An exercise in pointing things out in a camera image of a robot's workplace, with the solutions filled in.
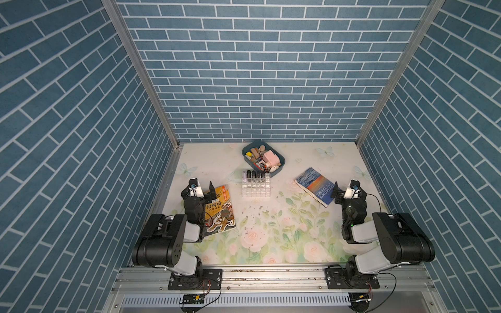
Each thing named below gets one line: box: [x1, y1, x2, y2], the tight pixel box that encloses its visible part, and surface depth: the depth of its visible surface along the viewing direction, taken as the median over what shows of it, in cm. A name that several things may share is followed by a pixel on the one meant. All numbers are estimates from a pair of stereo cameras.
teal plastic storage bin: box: [241, 140, 286, 178], surface depth 110 cm
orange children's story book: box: [204, 183, 237, 236], surface depth 91 cm
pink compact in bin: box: [262, 149, 280, 167], surface depth 107 cm
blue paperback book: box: [294, 166, 335, 209], surface depth 103 cm
